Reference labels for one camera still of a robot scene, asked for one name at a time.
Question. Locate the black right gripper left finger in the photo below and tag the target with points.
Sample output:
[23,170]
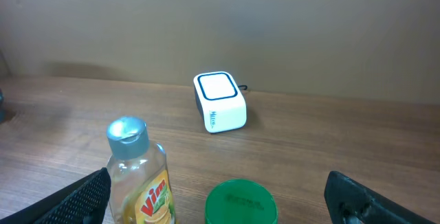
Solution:
[82,202]

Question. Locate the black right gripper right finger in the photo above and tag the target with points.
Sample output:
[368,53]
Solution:
[350,202]

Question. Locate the green lid jar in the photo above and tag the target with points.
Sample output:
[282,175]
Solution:
[240,201]

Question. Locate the white barcode scanner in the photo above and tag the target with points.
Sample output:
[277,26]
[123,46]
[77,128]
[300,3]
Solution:
[219,101]

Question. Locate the yellow dish soap bottle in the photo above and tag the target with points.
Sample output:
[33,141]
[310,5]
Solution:
[140,186]

